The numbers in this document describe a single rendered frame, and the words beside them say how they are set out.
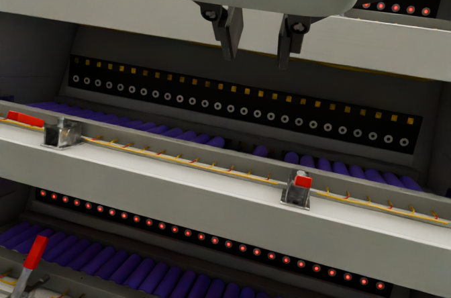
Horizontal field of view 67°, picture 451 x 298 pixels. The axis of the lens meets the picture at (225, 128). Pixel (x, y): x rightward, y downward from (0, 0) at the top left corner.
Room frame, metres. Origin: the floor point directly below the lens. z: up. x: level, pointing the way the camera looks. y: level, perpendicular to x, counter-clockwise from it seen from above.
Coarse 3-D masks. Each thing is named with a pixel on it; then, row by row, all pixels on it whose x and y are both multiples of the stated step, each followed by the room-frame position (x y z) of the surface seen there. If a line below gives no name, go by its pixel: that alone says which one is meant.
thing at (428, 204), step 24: (0, 120) 0.42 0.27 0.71; (48, 120) 0.42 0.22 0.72; (144, 144) 0.40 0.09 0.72; (168, 144) 0.39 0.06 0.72; (192, 144) 0.39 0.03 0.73; (240, 168) 0.38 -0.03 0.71; (264, 168) 0.37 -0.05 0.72; (288, 168) 0.36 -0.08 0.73; (312, 168) 0.37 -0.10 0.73; (336, 192) 0.36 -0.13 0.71; (360, 192) 0.35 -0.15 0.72; (384, 192) 0.35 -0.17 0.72; (408, 192) 0.34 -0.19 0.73
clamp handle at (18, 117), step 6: (12, 114) 0.31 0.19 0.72; (18, 114) 0.31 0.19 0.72; (24, 114) 0.32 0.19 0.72; (18, 120) 0.31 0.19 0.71; (24, 120) 0.32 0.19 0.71; (30, 120) 0.33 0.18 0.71; (36, 120) 0.34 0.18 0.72; (42, 120) 0.34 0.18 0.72; (60, 120) 0.38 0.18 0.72; (36, 126) 0.34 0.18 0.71; (42, 126) 0.35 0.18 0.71; (48, 126) 0.36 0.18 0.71; (54, 126) 0.36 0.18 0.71; (60, 126) 0.38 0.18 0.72
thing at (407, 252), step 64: (0, 128) 0.42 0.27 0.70; (256, 128) 0.50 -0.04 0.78; (64, 192) 0.38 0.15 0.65; (128, 192) 0.36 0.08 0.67; (192, 192) 0.34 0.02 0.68; (256, 192) 0.35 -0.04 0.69; (448, 192) 0.37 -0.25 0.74; (320, 256) 0.32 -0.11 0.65; (384, 256) 0.31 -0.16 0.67; (448, 256) 0.29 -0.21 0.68
